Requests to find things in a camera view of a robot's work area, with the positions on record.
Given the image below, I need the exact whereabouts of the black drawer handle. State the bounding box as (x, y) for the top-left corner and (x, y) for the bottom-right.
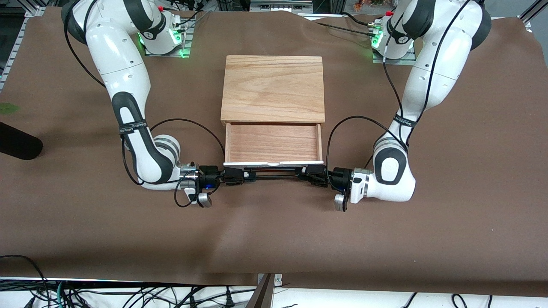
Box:
(243, 168), (301, 181)

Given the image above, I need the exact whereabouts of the white-fronted wooden drawer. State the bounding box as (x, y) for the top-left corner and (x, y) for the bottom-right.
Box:
(223, 121), (325, 168)

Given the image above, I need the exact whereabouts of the wooden drawer cabinet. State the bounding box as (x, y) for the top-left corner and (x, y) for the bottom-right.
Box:
(220, 55), (325, 127)

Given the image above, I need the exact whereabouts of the brown table cover sheet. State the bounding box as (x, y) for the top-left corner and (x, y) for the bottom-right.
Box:
(0, 9), (548, 296)

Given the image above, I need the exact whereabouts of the grey background equipment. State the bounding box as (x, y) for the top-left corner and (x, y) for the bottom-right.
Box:
(249, 0), (314, 13)

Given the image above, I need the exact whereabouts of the orange patterned background object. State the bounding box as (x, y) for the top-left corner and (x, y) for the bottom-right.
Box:
(353, 0), (387, 12)

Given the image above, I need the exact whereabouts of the black cylindrical object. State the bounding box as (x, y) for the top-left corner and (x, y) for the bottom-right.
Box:
(0, 121), (44, 161)

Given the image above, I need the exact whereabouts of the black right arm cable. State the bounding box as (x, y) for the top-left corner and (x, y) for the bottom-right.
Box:
(63, 0), (226, 209)

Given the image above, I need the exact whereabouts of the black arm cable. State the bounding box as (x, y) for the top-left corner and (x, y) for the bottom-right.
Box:
(63, 0), (226, 209)
(325, 0), (472, 169)

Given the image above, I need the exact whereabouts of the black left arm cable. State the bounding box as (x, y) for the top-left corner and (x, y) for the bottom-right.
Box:
(325, 0), (472, 169)

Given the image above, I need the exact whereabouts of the silver metal bracket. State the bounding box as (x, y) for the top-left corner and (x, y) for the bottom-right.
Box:
(257, 273), (283, 288)

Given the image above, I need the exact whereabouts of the dark metal post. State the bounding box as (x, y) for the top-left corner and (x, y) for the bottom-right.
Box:
(246, 274), (275, 308)

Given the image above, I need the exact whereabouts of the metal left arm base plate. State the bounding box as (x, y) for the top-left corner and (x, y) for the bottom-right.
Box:
(372, 42), (418, 66)

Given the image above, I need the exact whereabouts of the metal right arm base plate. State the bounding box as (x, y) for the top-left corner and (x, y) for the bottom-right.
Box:
(143, 12), (194, 58)

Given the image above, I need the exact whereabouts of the black cable on table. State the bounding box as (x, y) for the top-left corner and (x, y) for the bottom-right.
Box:
(342, 12), (376, 27)
(316, 22), (377, 35)

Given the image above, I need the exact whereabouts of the black looped floor cable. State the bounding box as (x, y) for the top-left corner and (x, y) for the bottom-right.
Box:
(0, 255), (51, 308)

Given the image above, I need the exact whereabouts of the aluminium frame rail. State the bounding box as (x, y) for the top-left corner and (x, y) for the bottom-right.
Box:
(0, 0), (48, 91)
(517, 0), (548, 33)

